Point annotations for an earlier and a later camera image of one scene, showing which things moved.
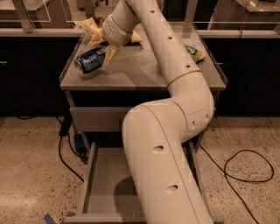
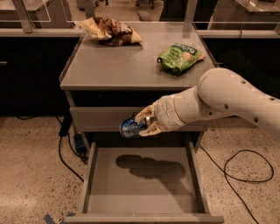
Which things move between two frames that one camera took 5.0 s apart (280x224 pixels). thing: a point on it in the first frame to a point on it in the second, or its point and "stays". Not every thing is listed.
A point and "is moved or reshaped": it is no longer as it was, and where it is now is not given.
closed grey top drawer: x=99 y=119 stays
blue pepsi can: x=91 y=59 is moved or reshaped
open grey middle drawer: x=108 y=198 stays
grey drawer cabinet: x=101 y=82 stays
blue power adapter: x=80 y=143 stays
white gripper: x=115 y=35 to x=164 y=113
